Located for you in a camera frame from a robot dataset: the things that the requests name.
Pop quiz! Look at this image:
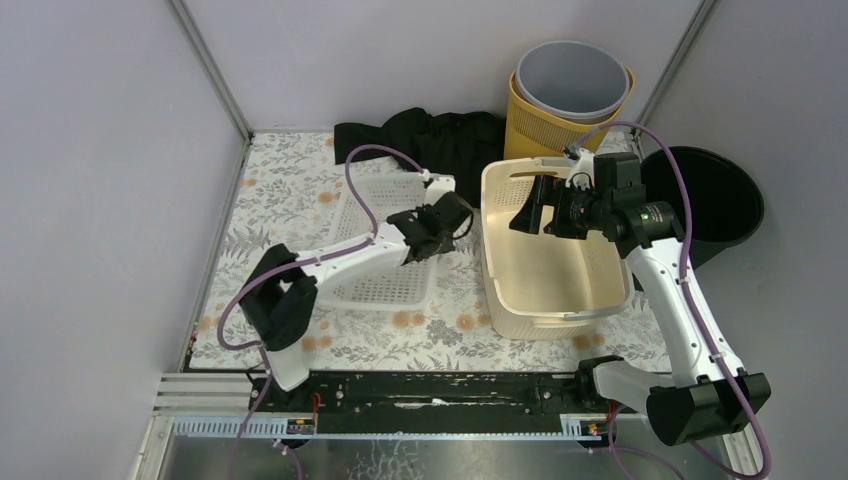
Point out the yellow wastebasket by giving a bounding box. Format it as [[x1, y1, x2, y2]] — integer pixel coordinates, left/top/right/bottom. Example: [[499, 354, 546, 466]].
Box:
[[503, 71, 622, 160]]

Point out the cream plastic basket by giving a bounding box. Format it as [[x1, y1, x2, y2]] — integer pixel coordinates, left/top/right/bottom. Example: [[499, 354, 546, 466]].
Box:
[[481, 157, 635, 340]]

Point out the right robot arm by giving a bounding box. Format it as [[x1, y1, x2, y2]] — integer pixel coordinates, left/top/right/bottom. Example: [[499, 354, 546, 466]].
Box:
[[509, 152, 771, 446]]

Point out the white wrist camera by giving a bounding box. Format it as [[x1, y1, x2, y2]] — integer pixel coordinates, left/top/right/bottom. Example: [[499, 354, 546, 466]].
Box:
[[564, 146, 595, 190], [418, 169, 456, 209]]

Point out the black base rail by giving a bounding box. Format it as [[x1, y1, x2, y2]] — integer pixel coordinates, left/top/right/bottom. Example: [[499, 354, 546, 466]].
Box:
[[248, 371, 607, 436]]

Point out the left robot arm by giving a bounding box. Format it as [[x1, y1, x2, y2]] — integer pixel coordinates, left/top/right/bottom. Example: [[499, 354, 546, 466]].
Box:
[[236, 192, 473, 411]]

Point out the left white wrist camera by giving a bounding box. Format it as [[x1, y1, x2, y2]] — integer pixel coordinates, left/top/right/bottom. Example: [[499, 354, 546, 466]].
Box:
[[418, 169, 456, 209]]

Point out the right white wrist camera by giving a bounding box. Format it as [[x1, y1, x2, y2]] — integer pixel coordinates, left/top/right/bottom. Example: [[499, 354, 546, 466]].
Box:
[[564, 146, 595, 190]]

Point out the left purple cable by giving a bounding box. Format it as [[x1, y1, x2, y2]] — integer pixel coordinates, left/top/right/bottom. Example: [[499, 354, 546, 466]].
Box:
[[217, 144, 432, 480]]

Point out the floral tablecloth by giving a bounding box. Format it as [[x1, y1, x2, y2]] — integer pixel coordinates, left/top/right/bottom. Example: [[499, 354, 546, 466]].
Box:
[[184, 133, 670, 372]]

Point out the grey plastic bin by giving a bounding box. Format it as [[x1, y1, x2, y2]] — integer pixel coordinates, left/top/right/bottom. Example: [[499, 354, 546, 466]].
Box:
[[514, 40, 633, 124]]

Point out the black round bucket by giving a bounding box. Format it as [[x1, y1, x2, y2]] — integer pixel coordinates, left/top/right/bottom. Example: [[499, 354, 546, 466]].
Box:
[[641, 146, 765, 270]]

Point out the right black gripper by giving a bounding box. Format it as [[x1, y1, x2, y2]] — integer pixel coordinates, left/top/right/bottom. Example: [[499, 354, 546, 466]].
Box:
[[508, 174, 610, 241]]

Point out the white perforated plastic basket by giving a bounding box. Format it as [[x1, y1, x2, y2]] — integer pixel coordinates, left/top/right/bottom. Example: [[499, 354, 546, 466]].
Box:
[[318, 172, 437, 311]]

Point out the black cloth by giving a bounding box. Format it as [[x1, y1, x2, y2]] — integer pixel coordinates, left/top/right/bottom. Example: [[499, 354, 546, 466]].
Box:
[[333, 107, 506, 208]]

